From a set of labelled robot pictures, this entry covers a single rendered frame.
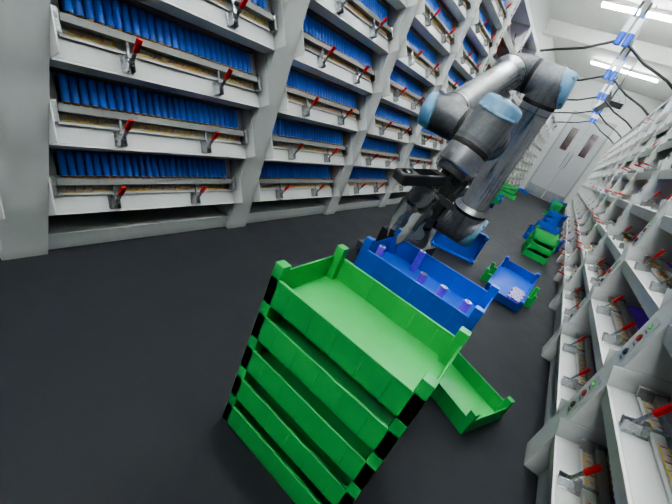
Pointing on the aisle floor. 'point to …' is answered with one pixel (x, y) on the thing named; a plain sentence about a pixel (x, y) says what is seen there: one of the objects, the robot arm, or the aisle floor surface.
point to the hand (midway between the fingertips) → (393, 235)
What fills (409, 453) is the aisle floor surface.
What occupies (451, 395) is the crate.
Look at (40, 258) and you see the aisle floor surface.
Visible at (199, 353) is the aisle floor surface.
